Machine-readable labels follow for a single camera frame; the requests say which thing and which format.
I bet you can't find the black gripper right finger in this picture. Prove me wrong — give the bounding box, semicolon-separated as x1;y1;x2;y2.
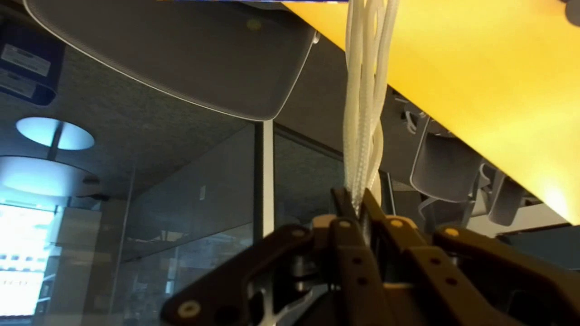
360;188;580;326

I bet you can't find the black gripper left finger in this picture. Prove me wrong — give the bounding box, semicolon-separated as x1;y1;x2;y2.
159;186;395;326

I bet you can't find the white rope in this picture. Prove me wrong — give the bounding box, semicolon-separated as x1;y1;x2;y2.
340;0;402;210

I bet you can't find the dark mesh office chair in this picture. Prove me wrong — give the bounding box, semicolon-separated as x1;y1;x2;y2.
23;0;321;123
408;116;485;205

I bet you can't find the dark blue labelled container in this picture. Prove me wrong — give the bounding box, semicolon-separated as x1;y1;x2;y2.
0;22;65;107

